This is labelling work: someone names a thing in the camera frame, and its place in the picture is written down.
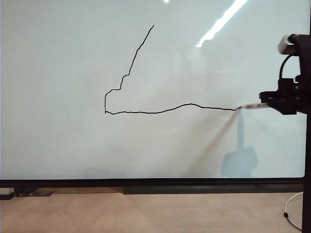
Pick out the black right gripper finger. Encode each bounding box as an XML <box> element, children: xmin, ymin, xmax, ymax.
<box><xmin>268</xmin><ymin>99</ymin><xmax>298</xmax><ymax>116</ymax></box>
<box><xmin>259</xmin><ymin>90</ymin><xmax>280</xmax><ymax>103</ymax></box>

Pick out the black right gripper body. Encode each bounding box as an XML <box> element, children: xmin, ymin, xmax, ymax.
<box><xmin>275</xmin><ymin>75</ymin><xmax>311</xmax><ymax>115</ymax></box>

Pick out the white marker pen black cap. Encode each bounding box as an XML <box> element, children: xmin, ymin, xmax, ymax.
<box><xmin>239</xmin><ymin>102</ymin><xmax>270</xmax><ymax>110</ymax></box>

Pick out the black whiteboard pen tray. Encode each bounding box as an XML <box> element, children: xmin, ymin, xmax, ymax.
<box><xmin>123</xmin><ymin>184</ymin><xmax>259</xmax><ymax>195</ymax></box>

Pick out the black whiteboard stand foot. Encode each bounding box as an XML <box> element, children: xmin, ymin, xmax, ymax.
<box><xmin>0</xmin><ymin>186</ymin><xmax>18</xmax><ymax>200</ymax></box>

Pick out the thick black camera cable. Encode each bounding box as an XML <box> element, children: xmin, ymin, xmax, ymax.
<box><xmin>279</xmin><ymin>54</ymin><xmax>301</xmax><ymax>80</ymax></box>

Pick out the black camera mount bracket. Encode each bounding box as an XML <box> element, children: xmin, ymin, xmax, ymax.
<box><xmin>293</xmin><ymin>33</ymin><xmax>311</xmax><ymax>84</ymax></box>

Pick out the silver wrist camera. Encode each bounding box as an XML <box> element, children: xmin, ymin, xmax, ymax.
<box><xmin>277</xmin><ymin>34</ymin><xmax>297</xmax><ymax>56</ymax></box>

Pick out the dark glass door frame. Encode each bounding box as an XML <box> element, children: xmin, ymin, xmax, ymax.
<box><xmin>258</xmin><ymin>183</ymin><xmax>304</xmax><ymax>195</ymax></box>

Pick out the thin white cable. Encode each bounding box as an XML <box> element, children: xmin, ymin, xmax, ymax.
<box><xmin>282</xmin><ymin>191</ymin><xmax>304</xmax><ymax>213</ymax></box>

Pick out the thin black floor cable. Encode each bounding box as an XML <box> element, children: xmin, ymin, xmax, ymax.
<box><xmin>283</xmin><ymin>212</ymin><xmax>303</xmax><ymax>230</ymax></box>

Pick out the white glass whiteboard black frame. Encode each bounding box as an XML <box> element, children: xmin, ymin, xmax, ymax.
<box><xmin>0</xmin><ymin>0</ymin><xmax>311</xmax><ymax>188</ymax></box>

